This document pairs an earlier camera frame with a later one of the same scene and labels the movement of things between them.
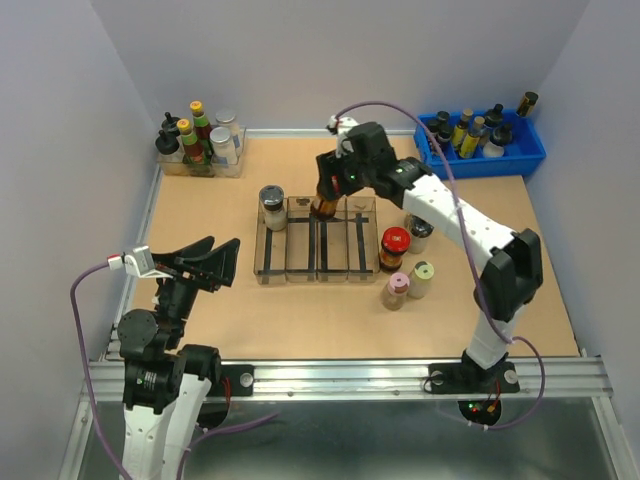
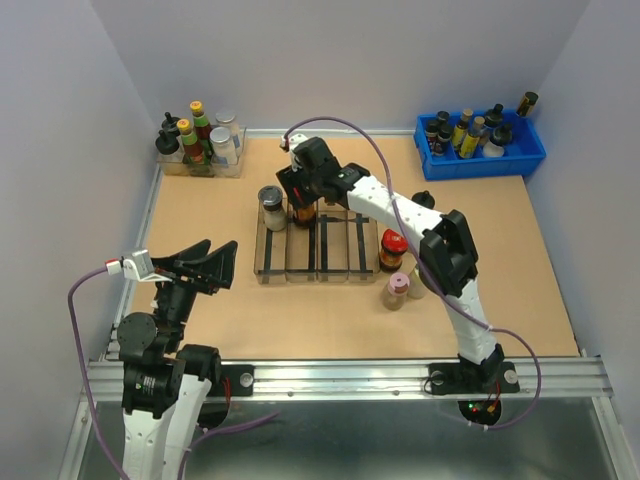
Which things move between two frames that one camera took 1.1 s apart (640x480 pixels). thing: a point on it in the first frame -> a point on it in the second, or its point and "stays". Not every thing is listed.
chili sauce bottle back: [201, 124] stays
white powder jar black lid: [272, 198] stays
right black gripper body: [350, 174] -> [306, 184]
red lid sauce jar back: [324, 205] -> [305, 214]
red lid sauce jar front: [395, 241] stays
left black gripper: [174, 262] stays
